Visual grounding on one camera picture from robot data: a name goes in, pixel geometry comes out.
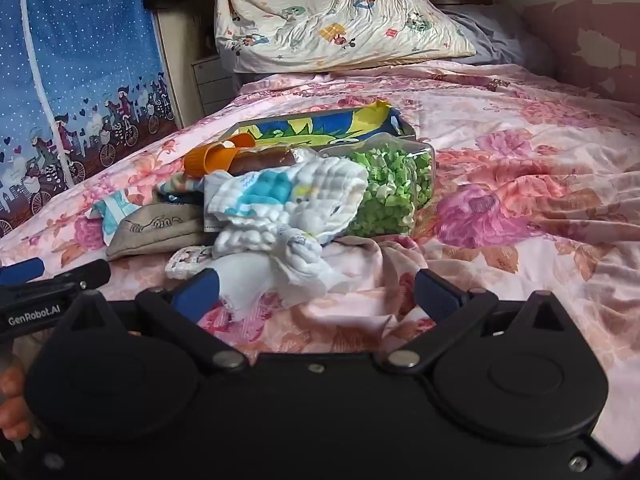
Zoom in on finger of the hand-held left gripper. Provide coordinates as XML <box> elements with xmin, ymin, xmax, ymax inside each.
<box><xmin>37</xmin><ymin>259</ymin><xmax>112</xmax><ymax>292</ymax></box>
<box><xmin>0</xmin><ymin>257</ymin><xmax>46</xmax><ymax>285</ymax></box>

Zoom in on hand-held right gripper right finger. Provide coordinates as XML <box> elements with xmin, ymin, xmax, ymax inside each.
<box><xmin>382</xmin><ymin>269</ymin><xmax>576</xmax><ymax>373</ymax></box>

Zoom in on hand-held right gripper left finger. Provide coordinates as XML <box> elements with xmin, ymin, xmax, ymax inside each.
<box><xmin>62</xmin><ymin>269</ymin><xmax>249</xmax><ymax>372</ymax></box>

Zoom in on small patterned white cloth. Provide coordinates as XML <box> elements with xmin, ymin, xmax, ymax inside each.
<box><xmin>165</xmin><ymin>245</ymin><xmax>218</xmax><ymax>281</ymax></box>

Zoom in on teal and white cloth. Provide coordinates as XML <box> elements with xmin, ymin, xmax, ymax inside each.
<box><xmin>85</xmin><ymin>189</ymin><xmax>143</xmax><ymax>241</ymax></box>

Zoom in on grey pouch with hand drawing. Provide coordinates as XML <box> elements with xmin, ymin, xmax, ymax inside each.
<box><xmin>106</xmin><ymin>202</ymin><xmax>213</xmax><ymax>261</ymax></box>

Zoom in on striped sock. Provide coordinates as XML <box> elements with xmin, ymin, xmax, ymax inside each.
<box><xmin>155</xmin><ymin>172</ymin><xmax>206</xmax><ymax>208</ymax></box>

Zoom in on clear bag of green foam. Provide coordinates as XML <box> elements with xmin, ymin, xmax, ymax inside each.
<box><xmin>320</xmin><ymin>134</ymin><xmax>437</xmax><ymax>238</ymax></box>

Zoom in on white quilted cloth blue print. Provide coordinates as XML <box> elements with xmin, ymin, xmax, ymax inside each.
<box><xmin>202</xmin><ymin>152</ymin><xmax>368</xmax><ymax>261</ymax></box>

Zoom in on orange soft cup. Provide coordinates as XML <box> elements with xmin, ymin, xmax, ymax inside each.
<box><xmin>182</xmin><ymin>134</ymin><xmax>257</xmax><ymax>178</ymax></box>

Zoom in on brown soft roll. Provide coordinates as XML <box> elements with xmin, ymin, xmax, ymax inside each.
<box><xmin>232</xmin><ymin>147</ymin><xmax>298</xmax><ymax>173</ymax></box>

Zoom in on colourful printed box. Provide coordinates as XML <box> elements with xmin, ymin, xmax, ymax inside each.
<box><xmin>220</xmin><ymin>102</ymin><xmax>418</xmax><ymax>153</ymax></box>

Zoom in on person's left hand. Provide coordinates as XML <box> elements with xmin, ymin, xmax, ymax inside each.
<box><xmin>0</xmin><ymin>365</ymin><xmax>32</xmax><ymax>441</ymax></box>

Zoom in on pink floral bed sheet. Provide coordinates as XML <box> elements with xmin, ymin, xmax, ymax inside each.
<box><xmin>0</xmin><ymin>60</ymin><xmax>640</xmax><ymax>466</ymax></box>

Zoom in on yellow cloth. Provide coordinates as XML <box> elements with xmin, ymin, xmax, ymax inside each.
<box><xmin>350</xmin><ymin>100</ymin><xmax>401</xmax><ymax>133</ymax></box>

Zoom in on white drawer cabinet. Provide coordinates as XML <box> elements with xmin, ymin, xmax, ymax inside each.
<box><xmin>191</xmin><ymin>52</ymin><xmax>241</xmax><ymax>118</ymax></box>

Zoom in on beige wooden wardrobe panel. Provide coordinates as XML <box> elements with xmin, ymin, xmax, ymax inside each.
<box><xmin>152</xmin><ymin>0</ymin><xmax>211</xmax><ymax>128</ymax></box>

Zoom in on blue dotted wardrobe cover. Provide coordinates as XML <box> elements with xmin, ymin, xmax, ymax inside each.
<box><xmin>0</xmin><ymin>0</ymin><xmax>183</xmax><ymax>238</ymax></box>

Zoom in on grey-blue pillow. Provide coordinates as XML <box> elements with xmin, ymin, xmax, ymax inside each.
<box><xmin>440</xmin><ymin>4</ymin><xmax>556</xmax><ymax>78</ymax></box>

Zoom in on cartoon printed cream quilt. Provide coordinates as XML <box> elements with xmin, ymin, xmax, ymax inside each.
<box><xmin>214</xmin><ymin>0</ymin><xmax>477</xmax><ymax>75</ymax></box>

